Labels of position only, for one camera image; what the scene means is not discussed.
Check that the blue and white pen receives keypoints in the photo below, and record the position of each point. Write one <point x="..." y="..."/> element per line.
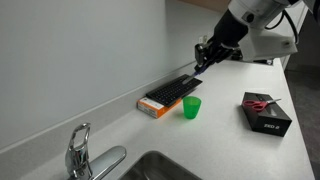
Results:
<point x="196" y="74"/>

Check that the chrome sink faucet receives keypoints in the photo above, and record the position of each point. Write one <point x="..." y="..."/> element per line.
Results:
<point x="83" y="156"/>

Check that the black stereo camera box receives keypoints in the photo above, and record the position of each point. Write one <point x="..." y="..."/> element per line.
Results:
<point x="266" y="116"/>

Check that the white wall power outlet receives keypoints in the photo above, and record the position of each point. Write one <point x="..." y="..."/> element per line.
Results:
<point x="202" y="39"/>

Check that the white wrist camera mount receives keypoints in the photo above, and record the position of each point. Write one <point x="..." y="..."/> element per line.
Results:
<point x="266" y="45"/>

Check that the orange and white box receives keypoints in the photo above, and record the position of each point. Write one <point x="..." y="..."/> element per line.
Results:
<point x="153" y="108"/>

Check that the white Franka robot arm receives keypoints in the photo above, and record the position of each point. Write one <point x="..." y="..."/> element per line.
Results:
<point x="263" y="10"/>

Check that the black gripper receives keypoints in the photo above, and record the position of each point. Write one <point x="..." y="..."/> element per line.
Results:
<point x="230" y="30"/>

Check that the black computer keyboard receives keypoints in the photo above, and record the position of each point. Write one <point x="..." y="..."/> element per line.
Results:
<point x="173" y="90"/>

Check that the brown wooden cabinet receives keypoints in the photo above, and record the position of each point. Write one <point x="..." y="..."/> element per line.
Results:
<point x="210" y="4"/>

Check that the green plastic cup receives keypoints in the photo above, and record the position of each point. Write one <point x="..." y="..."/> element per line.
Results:
<point x="191" y="107"/>

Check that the stainless steel sink basin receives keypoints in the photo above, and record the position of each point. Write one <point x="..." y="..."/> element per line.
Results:
<point x="156" y="168"/>

